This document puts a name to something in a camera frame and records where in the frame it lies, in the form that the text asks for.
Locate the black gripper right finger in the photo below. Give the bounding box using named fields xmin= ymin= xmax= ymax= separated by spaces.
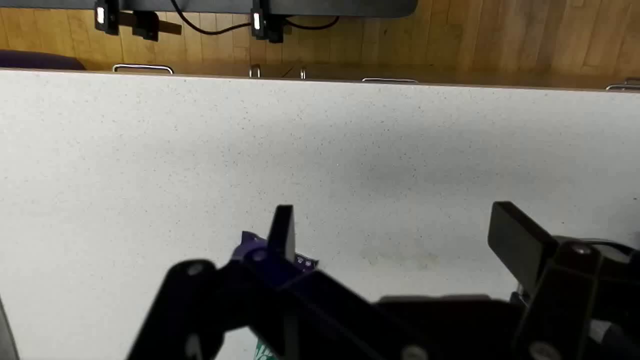
xmin=486 ymin=200 xmax=640 ymax=360

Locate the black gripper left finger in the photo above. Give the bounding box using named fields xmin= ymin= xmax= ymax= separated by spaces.
xmin=125 ymin=202 xmax=429 ymax=360

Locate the black stand foot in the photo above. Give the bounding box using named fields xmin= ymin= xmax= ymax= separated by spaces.
xmin=249 ymin=0 xmax=290 ymax=44
xmin=92 ymin=0 xmax=123 ymax=37

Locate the dark grey floor mat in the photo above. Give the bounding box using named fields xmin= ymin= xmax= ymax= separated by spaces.
xmin=0 ymin=0 xmax=419 ymax=21

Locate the metal drawer handle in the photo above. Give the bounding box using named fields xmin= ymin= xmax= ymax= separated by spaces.
xmin=604 ymin=79 xmax=640 ymax=94
xmin=360 ymin=74 xmax=419 ymax=86
xmin=110 ymin=63 xmax=176 ymax=76

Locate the black floor cable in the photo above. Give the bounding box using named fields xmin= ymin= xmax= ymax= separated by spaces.
xmin=170 ymin=0 xmax=342 ymax=38

